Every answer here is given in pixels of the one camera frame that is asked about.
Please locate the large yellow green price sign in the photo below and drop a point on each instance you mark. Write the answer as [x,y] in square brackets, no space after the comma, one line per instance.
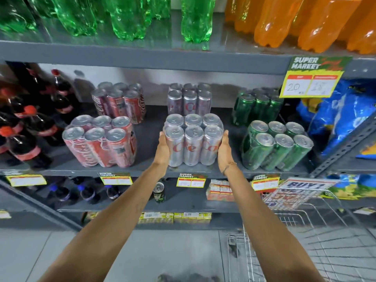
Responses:
[311,77]

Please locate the row of yellow boxes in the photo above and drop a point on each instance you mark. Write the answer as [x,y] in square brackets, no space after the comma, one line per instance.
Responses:
[173,217]

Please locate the silver soda can six-pack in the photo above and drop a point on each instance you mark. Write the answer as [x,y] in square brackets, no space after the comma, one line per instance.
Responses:
[192,143]
[189,99]

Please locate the grey metal shelf unit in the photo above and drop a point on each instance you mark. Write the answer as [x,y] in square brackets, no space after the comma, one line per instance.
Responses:
[147,54]

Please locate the dark bottle with blue cap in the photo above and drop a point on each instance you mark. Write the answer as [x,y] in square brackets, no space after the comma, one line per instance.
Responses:
[86,193]
[113,191]
[60,193]

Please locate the pack of juice cartons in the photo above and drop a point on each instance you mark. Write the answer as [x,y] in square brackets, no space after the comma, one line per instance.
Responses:
[219,190]

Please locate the person's right forearm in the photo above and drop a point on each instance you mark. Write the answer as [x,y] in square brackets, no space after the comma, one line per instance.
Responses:
[264,226]

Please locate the row of yellow blue packets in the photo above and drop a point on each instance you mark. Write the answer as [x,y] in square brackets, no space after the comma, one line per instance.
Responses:
[352,185]

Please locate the row of dark cola bottles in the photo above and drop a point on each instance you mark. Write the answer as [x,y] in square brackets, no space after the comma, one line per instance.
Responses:
[32,123]

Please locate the grey slotted metal shelf rail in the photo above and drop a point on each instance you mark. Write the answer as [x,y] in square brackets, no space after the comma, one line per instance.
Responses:
[343,146]

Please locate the single green black can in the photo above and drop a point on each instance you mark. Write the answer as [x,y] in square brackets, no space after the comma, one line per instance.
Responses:
[159,192]

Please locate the green soda can six-pack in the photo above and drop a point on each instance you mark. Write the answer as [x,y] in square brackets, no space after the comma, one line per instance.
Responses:
[276,149]
[255,107]

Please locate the row of green plastic bottles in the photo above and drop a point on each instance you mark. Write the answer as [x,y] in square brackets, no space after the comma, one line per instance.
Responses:
[126,14]

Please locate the row of orange soda bottles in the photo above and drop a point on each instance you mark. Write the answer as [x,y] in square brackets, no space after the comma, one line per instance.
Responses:
[308,20]

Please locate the pile of blue snack bags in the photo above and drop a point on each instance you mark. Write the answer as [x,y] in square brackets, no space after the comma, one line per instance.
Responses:
[340,114]

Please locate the person's right fingers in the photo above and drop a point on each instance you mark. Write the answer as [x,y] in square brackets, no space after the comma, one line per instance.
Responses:
[225,138]

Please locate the person's right hand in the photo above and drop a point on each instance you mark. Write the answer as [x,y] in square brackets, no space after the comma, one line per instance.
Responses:
[224,155]

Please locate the white red promotion sign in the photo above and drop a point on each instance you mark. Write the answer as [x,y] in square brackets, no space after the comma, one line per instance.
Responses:
[302,187]

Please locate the person's left hand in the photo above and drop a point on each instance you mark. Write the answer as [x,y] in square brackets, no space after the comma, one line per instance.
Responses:
[162,154]

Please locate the small yellow price tag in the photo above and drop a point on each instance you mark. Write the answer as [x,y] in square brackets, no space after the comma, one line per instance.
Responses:
[265,182]
[26,180]
[116,179]
[191,181]

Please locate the person's left fingers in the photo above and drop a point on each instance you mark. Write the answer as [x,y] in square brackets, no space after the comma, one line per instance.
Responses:
[162,139]

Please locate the clear plastic bottle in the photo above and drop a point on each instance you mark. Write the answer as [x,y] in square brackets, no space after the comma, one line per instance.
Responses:
[83,86]

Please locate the person's left forearm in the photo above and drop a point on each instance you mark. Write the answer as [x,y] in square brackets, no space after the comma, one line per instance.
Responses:
[111,223]

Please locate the red cola can six-pack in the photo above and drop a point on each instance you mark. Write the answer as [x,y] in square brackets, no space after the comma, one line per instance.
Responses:
[117,101]
[100,143]

